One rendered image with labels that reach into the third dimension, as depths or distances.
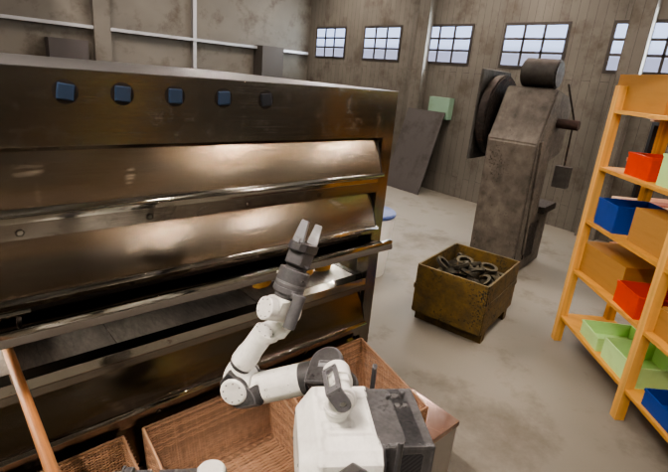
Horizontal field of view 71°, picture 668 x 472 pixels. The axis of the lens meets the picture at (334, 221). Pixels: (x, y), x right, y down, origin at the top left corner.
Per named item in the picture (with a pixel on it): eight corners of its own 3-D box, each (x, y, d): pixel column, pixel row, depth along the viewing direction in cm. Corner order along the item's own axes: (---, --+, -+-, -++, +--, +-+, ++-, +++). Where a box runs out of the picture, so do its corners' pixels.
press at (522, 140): (512, 285, 541) (564, 56, 466) (436, 251, 627) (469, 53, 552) (568, 265, 620) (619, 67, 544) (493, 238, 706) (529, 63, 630)
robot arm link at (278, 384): (246, 396, 144) (312, 382, 139) (229, 420, 131) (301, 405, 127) (234, 362, 143) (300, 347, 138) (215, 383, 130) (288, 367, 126)
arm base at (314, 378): (321, 380, 141) (357, 370, 139) (324, 420, 131) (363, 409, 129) (302, 353, 132) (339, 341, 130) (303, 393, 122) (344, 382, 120)
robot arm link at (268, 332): (295, 296, 136) (270, 330, 139) (273, 292, 130) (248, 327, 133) (306, 311, 132) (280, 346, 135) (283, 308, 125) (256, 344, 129)
